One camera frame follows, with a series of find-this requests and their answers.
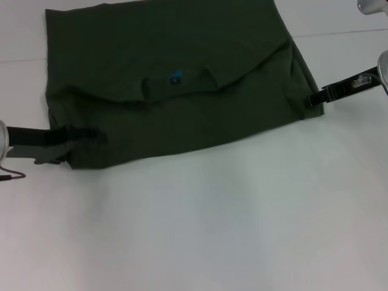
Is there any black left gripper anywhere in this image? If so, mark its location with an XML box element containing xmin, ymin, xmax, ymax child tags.
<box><xmin>5</xmin><ymin>125</ymin><xmax>109</xmax><ymax>166</ymax></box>

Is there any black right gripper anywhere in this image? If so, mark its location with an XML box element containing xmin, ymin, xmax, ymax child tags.
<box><xmin>304</xmin><ymin>67</ymin><xmax>383</xmax><ymax>107</ymax></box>

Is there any dark green FREE T-shirt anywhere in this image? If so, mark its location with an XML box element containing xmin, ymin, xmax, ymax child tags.
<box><xmin>44</xmin><ymin>0</ymin><xmax>326</xmax><ymax>170</ymax></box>

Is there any left arm cable with plug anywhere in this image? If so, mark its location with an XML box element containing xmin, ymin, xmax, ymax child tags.
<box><xmin>0</xmin><ymin>165</ymin><xmax>27</xmax><ymax>182</ymax></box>

